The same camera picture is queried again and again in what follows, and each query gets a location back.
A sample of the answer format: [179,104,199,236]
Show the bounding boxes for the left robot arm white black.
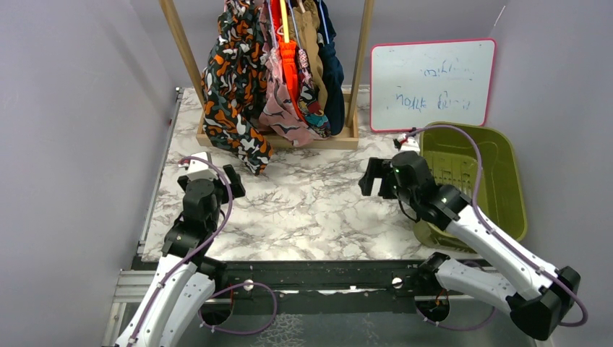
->
[114,156,245,346]

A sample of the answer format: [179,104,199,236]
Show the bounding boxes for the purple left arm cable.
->
[125,155,279,347]

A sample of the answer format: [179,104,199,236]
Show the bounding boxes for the tan khaki shorts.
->
[293,0,328,108]

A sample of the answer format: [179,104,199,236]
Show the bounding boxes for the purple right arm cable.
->
[402,124,589,333]

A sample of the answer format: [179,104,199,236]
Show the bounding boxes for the pink framed whiteboard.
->
[369,38,497,133]

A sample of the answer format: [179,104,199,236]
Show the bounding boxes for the camouflage orange black garment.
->
[201,1,273,175]

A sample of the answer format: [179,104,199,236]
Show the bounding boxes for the olive green plastic basket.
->
[419,124,528,241]

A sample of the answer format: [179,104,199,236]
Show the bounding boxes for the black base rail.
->
[194,257,443,315]

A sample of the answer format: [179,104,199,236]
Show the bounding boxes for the pink patterned garment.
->
[259,1,314,147]

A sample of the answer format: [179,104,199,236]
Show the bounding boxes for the navy blue shorts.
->
[315,1,346,135]

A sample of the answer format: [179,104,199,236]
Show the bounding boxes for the colourful patterned shorts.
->
[296,48,332,139]

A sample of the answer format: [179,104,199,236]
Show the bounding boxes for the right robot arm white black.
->
[359,151,580,340]

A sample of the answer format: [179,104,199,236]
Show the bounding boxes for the light blue wire hanger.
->
[319,1,330,44]

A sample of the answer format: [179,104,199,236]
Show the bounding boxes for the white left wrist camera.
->
[185,159,217,181]

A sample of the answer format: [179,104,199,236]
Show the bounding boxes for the wooden clothes rack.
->
[159,0,374,150]

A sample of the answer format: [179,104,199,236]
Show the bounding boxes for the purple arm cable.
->
[125,155,279,347]
[402,124,589,333]

